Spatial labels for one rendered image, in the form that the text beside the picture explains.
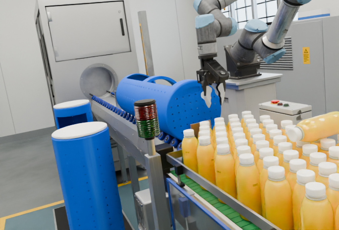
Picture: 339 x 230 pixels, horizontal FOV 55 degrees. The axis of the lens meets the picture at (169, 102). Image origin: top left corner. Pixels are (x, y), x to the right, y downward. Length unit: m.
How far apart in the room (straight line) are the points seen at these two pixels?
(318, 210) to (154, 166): 0.44
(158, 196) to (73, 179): 0.77
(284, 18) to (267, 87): 0.47
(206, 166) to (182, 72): 5.99
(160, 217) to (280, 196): 0.36
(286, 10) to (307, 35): 1.46
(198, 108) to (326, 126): 0.63
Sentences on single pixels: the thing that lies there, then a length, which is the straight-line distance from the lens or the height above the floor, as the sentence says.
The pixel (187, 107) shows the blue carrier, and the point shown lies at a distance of 1.45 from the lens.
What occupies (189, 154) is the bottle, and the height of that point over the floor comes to 1.00.
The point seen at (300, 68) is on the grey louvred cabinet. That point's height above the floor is 1.03.
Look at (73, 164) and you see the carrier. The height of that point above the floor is 0.90.
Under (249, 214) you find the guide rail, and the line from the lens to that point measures 0.88.
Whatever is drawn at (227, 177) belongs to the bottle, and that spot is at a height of 0.99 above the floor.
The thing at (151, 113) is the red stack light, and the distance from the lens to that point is 0.90.
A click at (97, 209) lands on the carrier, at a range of 1.74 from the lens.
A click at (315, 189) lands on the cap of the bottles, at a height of 1.08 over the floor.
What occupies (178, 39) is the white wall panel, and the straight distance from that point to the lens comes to 7.02.
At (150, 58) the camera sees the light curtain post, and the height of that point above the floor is 1.29.
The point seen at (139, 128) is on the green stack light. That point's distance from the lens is 0.92.
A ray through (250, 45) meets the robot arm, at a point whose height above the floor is 1.34.
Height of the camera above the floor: 1.41
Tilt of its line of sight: 10 degrees down
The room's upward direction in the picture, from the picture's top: 7 degrees counter-clockwise
